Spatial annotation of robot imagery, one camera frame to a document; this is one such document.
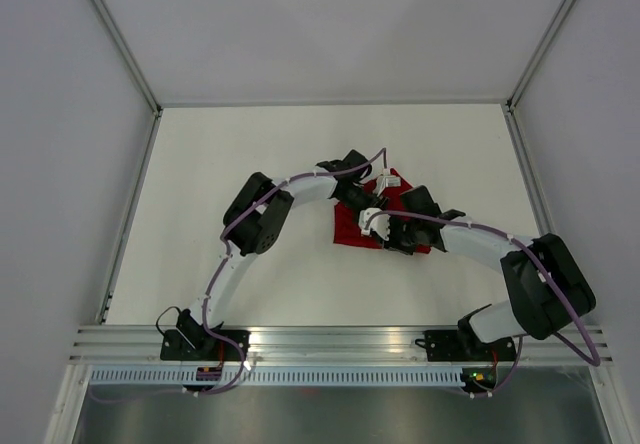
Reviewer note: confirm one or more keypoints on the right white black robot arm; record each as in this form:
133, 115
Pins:
547, 293

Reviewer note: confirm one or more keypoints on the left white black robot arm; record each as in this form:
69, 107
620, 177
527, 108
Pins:
251, 225

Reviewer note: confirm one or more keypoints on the aluminium mounting rail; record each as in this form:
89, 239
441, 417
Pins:
279, 345

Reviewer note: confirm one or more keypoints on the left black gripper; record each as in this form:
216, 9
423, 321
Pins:
376, 201

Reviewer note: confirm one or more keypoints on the left aluminium frame post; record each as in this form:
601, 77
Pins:
123, 50

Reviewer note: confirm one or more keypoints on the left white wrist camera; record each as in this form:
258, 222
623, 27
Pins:
387, 179

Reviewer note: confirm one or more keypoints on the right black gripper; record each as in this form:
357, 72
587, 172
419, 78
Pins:
392, 244

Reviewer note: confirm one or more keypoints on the right aluminium frame post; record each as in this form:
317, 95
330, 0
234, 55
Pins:
542, 48

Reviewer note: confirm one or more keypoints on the white slotted cable duct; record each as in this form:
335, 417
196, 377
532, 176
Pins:
283, 376

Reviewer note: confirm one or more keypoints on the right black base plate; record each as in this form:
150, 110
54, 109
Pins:
454, 346

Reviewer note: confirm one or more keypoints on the red cloth napkin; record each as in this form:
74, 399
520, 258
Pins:
347, 226

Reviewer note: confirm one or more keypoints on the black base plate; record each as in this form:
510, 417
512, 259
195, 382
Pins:
454, 346
175, 347

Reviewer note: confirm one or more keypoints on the aluminium frame post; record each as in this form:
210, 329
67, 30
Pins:
123, 50
542, 48

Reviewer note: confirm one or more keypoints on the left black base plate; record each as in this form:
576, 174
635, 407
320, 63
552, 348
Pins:
175, 347

